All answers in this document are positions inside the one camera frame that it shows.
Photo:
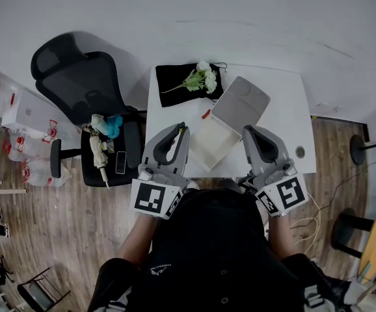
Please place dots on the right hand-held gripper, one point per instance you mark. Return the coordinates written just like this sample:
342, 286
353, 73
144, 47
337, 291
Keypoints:
282, 187

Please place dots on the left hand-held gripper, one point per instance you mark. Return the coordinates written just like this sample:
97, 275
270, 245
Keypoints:
155, 192

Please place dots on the red utility knife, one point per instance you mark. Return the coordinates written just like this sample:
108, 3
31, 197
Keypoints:
206, 114

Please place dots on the white box with lid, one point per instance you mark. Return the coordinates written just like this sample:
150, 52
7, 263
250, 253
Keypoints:
227, 115

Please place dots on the person's left forearm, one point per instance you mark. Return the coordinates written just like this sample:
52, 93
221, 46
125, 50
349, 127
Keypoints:
137, 239

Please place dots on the person's right forearm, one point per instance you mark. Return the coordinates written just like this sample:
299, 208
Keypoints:
282, 236

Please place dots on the white cardboard product box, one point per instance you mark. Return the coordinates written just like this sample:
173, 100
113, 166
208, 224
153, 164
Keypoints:
28, 112

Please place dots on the person's left shoe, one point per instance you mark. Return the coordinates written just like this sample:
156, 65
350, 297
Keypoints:
193, 184

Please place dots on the black smartphone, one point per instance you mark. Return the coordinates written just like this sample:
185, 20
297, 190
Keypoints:
121, 162

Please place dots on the blue fluffy toy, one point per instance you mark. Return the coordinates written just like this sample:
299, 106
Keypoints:
114, 125

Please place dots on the black cloth pouch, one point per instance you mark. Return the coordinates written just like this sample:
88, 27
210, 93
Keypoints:
175, 76

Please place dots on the beige folded umbrella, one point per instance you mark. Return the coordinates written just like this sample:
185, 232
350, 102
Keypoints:
97, 154

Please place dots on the white artificial flower bouquet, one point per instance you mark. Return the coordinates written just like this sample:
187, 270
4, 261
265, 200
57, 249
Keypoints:
204, 78

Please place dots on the pale green plastic bottle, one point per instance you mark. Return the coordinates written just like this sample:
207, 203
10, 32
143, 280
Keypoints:
97, 122

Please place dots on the black standing fan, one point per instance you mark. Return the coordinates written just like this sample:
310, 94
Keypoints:
358, 149

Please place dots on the black mesh office chair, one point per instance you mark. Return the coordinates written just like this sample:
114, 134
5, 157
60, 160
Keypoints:
84, 86

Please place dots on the person's black clothed torso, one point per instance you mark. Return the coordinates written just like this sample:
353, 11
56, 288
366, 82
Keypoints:
217, 255

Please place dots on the black metal rack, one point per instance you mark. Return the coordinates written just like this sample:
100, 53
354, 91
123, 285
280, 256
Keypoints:
41, 291

